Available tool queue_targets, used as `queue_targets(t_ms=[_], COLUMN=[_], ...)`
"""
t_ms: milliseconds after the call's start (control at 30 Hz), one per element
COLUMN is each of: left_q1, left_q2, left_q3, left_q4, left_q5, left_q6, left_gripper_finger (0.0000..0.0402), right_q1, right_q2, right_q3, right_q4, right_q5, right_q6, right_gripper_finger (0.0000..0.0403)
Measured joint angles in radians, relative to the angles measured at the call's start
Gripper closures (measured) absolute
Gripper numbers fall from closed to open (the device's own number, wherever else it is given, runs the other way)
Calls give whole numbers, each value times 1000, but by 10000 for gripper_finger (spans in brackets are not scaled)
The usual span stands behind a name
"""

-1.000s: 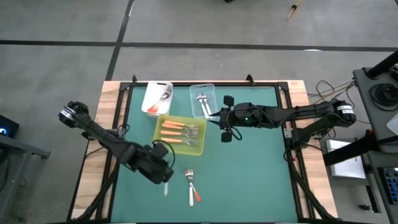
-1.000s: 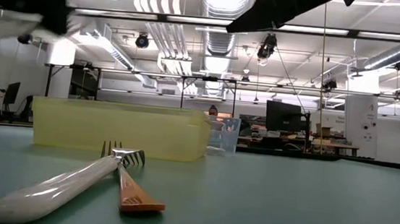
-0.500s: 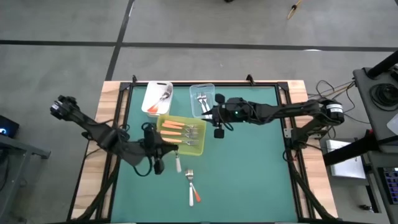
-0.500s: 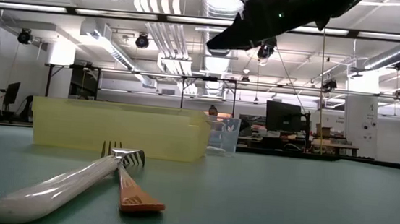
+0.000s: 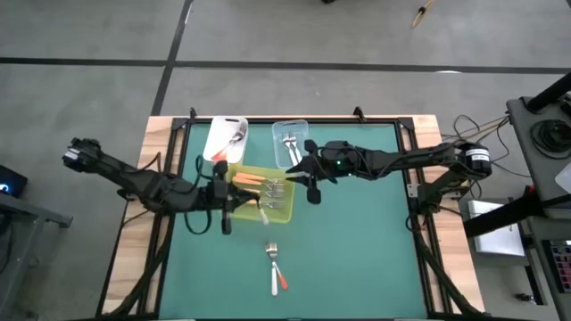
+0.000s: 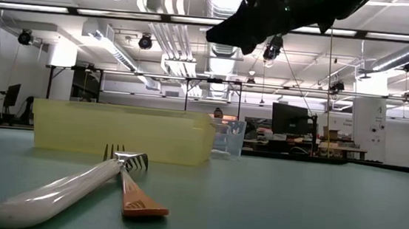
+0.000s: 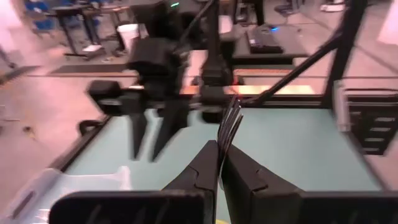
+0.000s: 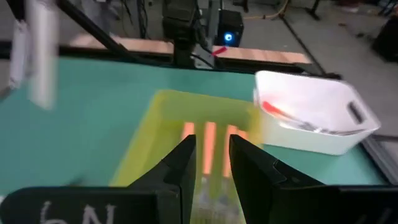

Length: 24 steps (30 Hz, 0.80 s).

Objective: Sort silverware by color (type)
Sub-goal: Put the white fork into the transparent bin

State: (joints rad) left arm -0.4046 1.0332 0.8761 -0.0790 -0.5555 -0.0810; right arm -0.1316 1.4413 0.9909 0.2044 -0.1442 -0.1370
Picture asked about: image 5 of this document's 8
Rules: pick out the white plastic bin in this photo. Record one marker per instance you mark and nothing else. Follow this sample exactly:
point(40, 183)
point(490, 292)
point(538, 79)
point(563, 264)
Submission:
point(223, 129)

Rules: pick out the black table frame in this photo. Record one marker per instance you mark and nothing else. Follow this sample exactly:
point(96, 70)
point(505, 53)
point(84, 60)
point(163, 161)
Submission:
point(161, 267)

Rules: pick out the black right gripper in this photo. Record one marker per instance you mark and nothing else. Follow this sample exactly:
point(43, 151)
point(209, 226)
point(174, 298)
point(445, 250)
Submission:
point(332, 160)

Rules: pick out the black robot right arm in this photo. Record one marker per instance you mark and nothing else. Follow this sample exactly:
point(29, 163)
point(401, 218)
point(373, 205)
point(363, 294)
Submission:
point(415, 156)

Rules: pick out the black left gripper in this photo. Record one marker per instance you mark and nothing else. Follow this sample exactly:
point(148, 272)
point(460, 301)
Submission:
point(216, 194)

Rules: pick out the black pole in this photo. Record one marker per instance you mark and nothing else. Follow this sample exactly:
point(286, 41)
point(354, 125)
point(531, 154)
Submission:
point(551, 92)

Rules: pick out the yellow translucent plastic bin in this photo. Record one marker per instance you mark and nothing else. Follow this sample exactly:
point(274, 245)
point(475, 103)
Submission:
point(285, 214)

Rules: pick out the black device with blue light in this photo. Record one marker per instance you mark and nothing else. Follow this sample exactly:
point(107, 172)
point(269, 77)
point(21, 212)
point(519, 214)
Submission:
point(15, 176)

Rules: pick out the green table mat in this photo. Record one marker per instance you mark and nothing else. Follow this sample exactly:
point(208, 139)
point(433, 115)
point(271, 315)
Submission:
point(366, 303)

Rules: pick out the grey metal table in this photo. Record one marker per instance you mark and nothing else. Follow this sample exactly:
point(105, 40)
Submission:
point(35, 210)

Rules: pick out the silver laptop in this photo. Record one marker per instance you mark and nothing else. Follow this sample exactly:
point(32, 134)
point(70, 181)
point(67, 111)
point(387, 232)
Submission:
point(499, 243)

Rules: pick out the black table clamp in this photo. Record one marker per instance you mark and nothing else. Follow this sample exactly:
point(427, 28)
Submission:
point(192, 112)
point(358, 113)

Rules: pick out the grey equipment cart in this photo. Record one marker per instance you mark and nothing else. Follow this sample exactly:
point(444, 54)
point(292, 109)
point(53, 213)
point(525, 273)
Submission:
point(522, 134)

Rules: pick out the white paper sheet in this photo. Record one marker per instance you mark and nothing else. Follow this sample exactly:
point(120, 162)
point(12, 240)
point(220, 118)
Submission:
point(565, 179)

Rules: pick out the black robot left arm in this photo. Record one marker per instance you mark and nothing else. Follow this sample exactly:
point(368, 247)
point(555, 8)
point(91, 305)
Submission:
point(134, 180)

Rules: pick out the black beam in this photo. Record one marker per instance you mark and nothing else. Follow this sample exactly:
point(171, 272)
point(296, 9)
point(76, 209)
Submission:
point(504, 214)

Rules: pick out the keyboard with lit keys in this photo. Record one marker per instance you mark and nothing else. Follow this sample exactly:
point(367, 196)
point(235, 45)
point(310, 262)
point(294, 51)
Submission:
point(563, 263)

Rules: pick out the clear plastic bin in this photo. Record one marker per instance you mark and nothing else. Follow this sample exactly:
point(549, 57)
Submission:
point(303, 129)

